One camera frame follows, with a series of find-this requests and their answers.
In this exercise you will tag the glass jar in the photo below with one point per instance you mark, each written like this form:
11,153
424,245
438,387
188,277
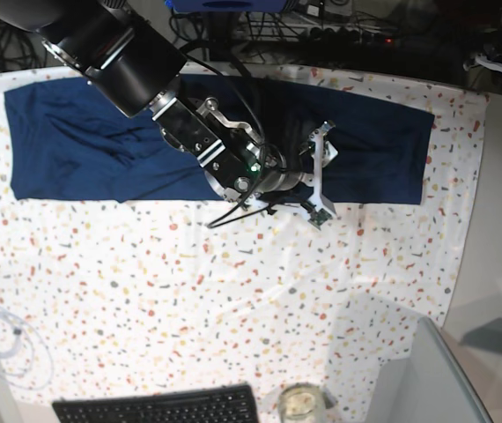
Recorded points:
301,403

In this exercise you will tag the white terrazzo tablecloth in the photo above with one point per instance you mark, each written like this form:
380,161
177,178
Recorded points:
141,298

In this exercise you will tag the blue box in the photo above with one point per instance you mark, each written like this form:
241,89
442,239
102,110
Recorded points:
189,6

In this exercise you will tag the black power strip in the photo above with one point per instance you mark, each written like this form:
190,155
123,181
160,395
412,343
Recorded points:
350,35

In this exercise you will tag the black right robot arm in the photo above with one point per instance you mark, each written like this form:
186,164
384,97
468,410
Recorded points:
138,69

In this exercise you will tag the dark blue t-shirt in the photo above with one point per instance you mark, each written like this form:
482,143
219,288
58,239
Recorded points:
70,143

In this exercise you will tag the black keyboard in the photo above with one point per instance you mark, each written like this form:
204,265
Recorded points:
227,404

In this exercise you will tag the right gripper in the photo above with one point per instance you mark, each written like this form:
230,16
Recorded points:
298,188

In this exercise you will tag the grey monitor back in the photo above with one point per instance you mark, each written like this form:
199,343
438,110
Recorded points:
427,386

